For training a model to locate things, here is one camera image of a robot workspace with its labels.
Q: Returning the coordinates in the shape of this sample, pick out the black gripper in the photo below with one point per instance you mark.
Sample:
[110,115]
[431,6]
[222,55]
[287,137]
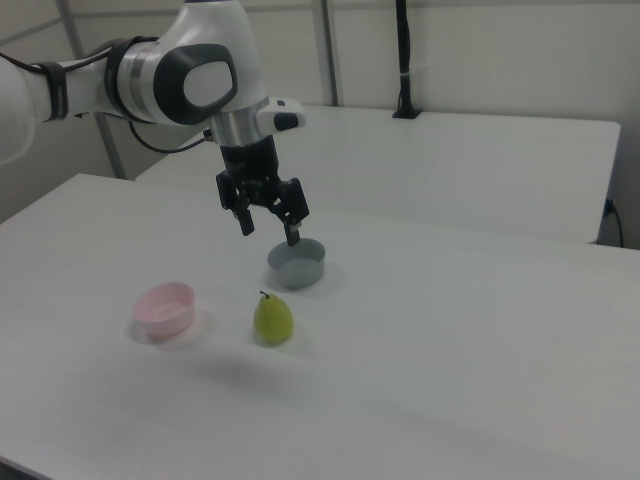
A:
[250,165]

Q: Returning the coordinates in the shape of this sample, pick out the green pear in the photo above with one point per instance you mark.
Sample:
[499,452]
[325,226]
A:
[273,320]

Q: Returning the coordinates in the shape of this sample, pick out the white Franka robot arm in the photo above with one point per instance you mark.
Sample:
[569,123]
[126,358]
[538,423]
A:
[195,35]

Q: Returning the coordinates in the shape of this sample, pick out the grey plastic bowl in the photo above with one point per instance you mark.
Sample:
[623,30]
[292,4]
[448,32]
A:
[296,265]

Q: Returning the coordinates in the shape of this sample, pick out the pink plastic bowl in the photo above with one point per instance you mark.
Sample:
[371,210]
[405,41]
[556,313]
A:
[165,309]

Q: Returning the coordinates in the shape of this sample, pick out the white rear table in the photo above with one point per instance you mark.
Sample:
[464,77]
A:
[450,165]

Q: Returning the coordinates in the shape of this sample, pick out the black pole with clamp base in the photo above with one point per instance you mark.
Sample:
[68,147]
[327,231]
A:
[404,60]

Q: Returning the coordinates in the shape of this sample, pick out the grey metal frame post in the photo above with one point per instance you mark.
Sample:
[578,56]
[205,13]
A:
[107,145]
[329,55]

